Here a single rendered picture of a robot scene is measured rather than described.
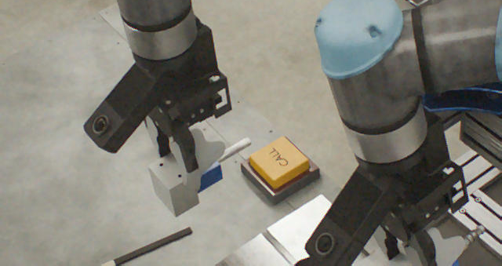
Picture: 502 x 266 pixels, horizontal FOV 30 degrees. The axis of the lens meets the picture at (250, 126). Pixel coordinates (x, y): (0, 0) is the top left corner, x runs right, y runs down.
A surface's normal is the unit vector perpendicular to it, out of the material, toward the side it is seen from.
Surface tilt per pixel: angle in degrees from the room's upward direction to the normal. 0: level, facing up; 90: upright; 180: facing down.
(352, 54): 87
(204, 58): 90
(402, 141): 84
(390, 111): 85
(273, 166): 0
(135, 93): 32
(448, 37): 37
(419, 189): 11
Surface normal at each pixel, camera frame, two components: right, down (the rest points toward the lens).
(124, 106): -0.48, -0.32
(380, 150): -0.18, 0.72
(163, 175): -0.10, -0.69
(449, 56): -0.18, 0.29
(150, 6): 0.09, 0.71
